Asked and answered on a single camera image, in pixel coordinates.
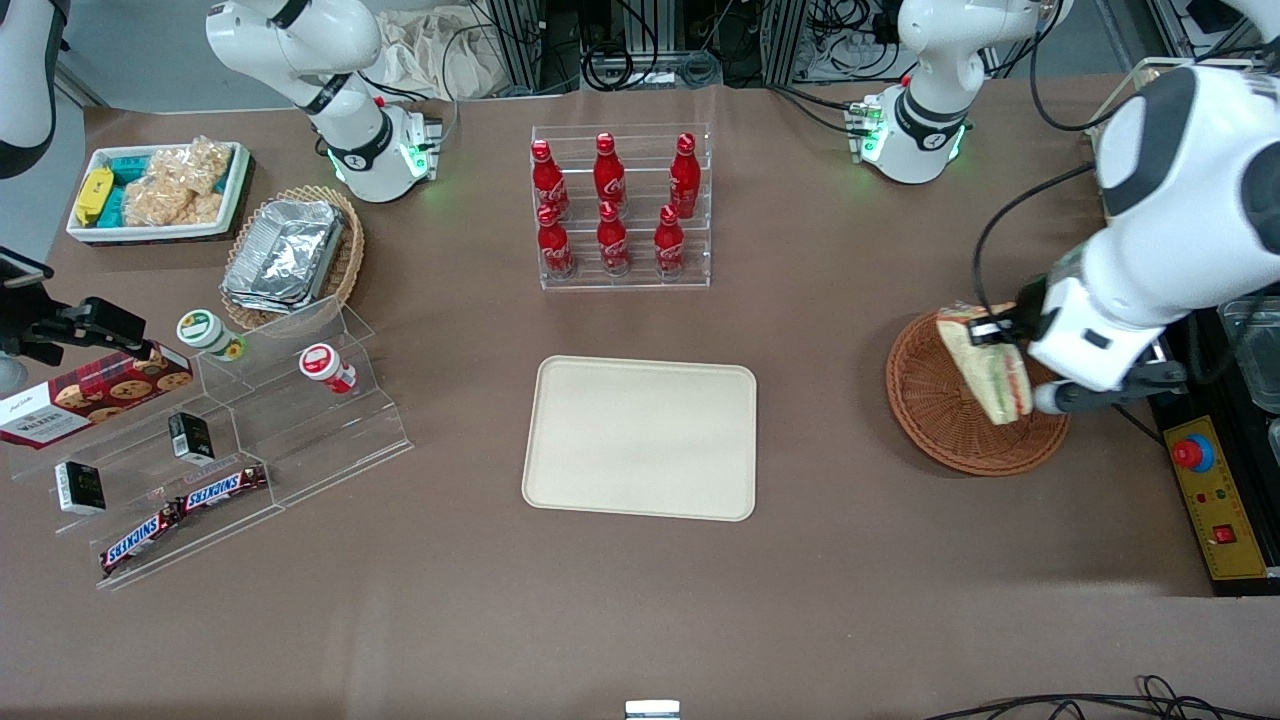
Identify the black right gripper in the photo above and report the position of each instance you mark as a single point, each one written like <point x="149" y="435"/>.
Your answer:
<point x="22" y="318"/>

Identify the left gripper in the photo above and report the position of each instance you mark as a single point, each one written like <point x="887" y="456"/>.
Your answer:
<point x="1029" y="312"/>

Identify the triangle sandwich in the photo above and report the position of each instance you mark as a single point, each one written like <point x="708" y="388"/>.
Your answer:
<point x="985" y="375"/>

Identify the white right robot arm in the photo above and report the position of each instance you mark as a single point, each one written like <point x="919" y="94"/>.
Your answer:
<point x="330" y="60"/>

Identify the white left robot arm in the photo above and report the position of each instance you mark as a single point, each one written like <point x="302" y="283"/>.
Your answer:
<point x="1190" y="190"/>

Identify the brown round wicker basket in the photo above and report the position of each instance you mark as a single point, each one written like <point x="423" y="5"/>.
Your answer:
<point x="930" y="400"/>

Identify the light wicker basket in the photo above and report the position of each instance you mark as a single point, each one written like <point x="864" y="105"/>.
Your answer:
<point x="350" y="250"/>

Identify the cream rectangular serving tray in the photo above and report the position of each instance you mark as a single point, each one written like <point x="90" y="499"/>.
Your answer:
<point x="640" y="440"/>

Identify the Walkers tartan cookie box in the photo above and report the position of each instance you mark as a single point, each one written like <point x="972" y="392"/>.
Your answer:
<point x="90" y="395"/>

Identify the green lid yogurt cup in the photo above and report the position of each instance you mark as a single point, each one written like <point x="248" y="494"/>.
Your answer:
<point x="203" y="330"/>

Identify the yellow snack packet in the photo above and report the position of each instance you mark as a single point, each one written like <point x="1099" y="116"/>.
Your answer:
<point x="93" y="195"/>

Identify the clear bag rice crackers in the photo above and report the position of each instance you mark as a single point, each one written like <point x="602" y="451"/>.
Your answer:
<point x="205" y="160"/>
<point x="165" y="205"/>

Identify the small black box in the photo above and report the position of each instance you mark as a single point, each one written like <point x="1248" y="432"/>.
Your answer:
<point x="190" y="437"/>
<point x="80" y="488"/>

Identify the teal snack packet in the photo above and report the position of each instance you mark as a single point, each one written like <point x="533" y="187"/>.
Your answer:
<point x="125" y="175"/>

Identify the clear acrylic tiered stand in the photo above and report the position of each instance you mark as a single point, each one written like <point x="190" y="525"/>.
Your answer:
<point x="260" y="420"/>

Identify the stacked foil containers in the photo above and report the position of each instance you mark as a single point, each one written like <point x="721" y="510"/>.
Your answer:
<point x="285" y="255"/>

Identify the white rectangular snack bin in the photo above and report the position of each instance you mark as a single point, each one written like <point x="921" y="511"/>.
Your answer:
<point x="238" y="185"/>

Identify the Snickers chocolate bar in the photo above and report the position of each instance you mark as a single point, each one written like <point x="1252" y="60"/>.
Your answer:
<point x="140" y="540"/>
<point x="225" y="488"/>

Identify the red lid yogurt cup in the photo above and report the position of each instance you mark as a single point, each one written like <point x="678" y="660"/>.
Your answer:
<point x="322" y="365"/>

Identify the red emergency stop button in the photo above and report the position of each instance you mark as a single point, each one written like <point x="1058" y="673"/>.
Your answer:
<point x="1193" y="453"/>

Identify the clear plastic container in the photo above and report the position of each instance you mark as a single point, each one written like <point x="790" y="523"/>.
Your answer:
<point x="1255" y="340"/>

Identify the yellow control box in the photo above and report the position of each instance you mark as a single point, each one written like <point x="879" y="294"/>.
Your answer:
<point x="1225" y="510"/>

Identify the red cola bottle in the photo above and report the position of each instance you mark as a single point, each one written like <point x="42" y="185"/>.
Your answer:
<point x="609" y="175"/>
<point x="669" y="245"/>
<point x="555" y="248"/>
<point x="684" y="180"/>
<point x="548" y="180"/>
<point x="613" y="245"/>

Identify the clear acrylic bottle rack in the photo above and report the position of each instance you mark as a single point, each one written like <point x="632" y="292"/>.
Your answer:
<point x="640" y="280"/>

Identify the white crumpled cloth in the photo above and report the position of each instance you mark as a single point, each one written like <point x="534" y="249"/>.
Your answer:
<point x="420" y="50"/>

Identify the aluminium frame rack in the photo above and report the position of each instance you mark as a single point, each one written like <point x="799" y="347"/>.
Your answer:
<point x="790" y="40"/>
<point x="520" y="45"/>

